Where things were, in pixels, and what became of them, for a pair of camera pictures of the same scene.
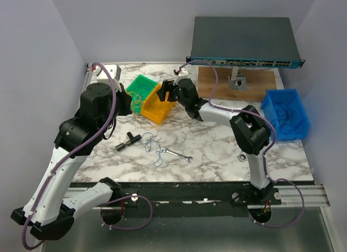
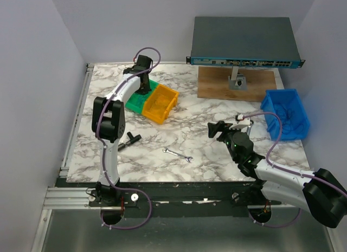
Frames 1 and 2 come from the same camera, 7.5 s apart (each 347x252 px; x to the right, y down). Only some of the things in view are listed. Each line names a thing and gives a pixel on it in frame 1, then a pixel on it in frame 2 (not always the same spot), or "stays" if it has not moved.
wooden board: [259, 79] stays
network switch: [248, 42] stays
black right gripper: [165, 88] to [219, 127]
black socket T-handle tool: [132, 140] stays
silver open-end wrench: [184, 157] stays
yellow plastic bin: [154, 108] stays
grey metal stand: [237, 81] stays
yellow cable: [135, 108] to [162, 102]
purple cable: [283, 115] to [281, 127]
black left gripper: [126, 99] to [146, 89]
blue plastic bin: [284, 108] stays
